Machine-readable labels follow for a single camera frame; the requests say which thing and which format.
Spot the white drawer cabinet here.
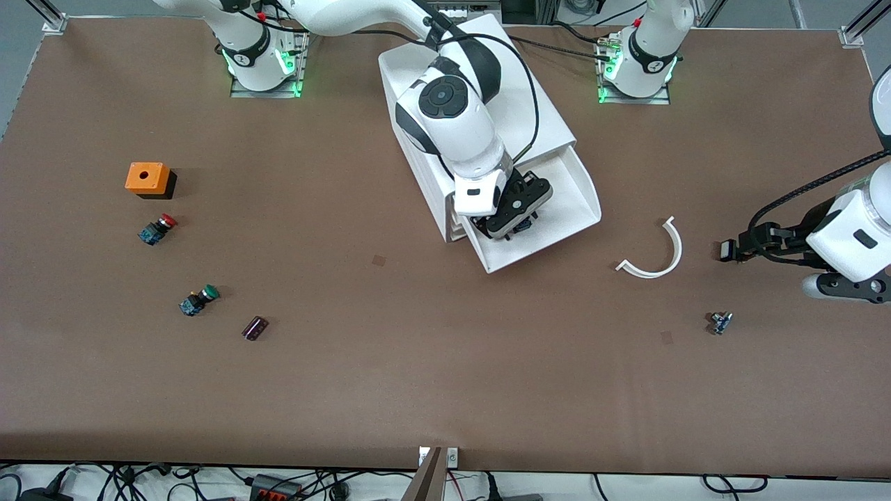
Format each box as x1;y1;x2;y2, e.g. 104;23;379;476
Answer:
378;14;578;243

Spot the green push button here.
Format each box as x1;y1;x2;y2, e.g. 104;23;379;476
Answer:
180;284;221;317

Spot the red push button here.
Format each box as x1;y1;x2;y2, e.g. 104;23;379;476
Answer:
138;214;180;246

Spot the orange button box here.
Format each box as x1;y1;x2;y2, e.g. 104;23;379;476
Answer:
125;162;178;200

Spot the white curved plastic strip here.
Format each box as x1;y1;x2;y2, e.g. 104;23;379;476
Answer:
616;216;684;279

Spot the grey terminal device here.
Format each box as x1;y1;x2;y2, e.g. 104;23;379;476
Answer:
435;0;503;22

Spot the wooden beam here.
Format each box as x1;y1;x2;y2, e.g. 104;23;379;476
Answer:
402;447;446;501

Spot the black orange power strip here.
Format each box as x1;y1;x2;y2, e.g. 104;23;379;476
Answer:
251;475;303;501

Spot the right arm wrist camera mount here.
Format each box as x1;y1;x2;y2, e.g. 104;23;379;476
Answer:
473;182;554;242

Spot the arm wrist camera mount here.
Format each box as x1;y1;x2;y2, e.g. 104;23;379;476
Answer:
802;270;891;305
473;182;554;242

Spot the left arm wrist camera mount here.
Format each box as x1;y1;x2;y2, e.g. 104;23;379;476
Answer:
802;270;891;305

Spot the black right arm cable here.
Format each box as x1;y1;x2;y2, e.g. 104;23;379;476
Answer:
258;0;540;168

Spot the black cable to base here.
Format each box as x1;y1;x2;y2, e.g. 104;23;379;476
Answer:
515;35;617;62

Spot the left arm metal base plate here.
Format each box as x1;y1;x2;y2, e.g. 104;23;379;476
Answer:
597;40;672;106

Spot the black cable loop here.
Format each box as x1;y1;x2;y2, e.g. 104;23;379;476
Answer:
702;475;768;495

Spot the aluminium frame post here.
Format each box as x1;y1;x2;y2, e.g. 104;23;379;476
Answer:
28;0;68;34
839;0;891;48

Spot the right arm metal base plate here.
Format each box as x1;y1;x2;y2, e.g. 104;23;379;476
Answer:
230;31;308;99

